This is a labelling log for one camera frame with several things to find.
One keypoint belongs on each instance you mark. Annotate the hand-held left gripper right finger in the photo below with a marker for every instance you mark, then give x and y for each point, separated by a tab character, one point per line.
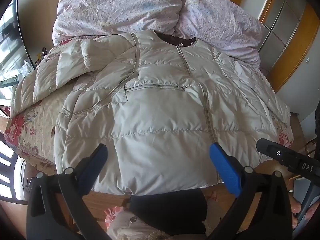
226	170

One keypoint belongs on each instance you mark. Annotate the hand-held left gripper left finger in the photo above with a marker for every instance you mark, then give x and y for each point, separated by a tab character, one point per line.
96	161

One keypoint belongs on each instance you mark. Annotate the beige quilted down jacket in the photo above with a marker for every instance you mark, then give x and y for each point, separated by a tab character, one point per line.
155	110

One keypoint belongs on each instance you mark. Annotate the person's right hand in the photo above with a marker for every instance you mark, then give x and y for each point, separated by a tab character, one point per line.
295	208

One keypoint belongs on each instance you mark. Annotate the person's leg in black pants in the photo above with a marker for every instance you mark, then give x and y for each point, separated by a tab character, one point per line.
170	210

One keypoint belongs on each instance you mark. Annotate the bed with floral sheet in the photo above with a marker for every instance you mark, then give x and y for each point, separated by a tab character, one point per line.
37	122

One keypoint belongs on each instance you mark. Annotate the beige fleece garment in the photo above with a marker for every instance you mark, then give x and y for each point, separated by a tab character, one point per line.
130	226

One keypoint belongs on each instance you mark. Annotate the dark wooden chair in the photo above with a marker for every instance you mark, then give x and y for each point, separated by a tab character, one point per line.
10	180

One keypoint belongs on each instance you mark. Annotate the wooden headboard with glass panels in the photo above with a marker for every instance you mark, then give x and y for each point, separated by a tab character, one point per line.
282	30

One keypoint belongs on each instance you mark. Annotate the window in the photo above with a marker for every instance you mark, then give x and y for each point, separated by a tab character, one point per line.
10	45

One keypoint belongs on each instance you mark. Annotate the left lilac pillow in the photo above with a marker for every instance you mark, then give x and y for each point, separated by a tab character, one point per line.
120	5

